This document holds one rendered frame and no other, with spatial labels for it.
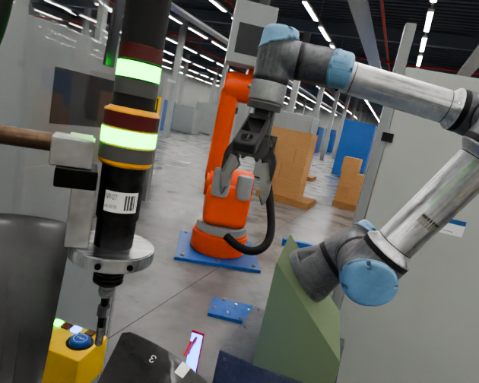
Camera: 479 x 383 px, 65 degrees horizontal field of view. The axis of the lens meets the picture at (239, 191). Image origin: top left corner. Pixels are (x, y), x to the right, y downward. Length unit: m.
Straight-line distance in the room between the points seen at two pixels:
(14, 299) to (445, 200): 0.74
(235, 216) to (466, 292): 2.61
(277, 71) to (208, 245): 3.61
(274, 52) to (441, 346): 1.94
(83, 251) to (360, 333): 2.09
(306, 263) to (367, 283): 0.20
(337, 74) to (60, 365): 0.79
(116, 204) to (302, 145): 7.98
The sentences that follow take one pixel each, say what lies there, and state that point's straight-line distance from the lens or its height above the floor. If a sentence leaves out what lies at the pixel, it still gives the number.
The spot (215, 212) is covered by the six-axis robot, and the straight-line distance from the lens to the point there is 4.22.
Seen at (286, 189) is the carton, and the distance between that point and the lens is 8.37.
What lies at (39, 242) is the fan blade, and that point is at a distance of 0.50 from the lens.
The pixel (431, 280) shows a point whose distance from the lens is 2.25.
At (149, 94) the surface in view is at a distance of 0.31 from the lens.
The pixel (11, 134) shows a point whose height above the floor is 1.55.
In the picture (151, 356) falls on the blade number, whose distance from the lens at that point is 0.67.
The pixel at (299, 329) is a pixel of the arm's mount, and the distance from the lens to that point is 0.98.
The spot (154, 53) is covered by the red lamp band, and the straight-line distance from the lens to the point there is 0.31.
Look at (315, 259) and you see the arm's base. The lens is 1.01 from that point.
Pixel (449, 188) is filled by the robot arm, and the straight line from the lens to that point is 0.86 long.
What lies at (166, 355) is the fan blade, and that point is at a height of 1.20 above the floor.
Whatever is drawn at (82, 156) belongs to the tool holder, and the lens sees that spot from 0.31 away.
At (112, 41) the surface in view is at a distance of 0.34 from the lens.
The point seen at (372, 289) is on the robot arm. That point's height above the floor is 1.30.
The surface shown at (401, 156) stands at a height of 1.57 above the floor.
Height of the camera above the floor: 1.59
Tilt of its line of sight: 11 degrees down
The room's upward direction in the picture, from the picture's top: 12 degrees clockwise
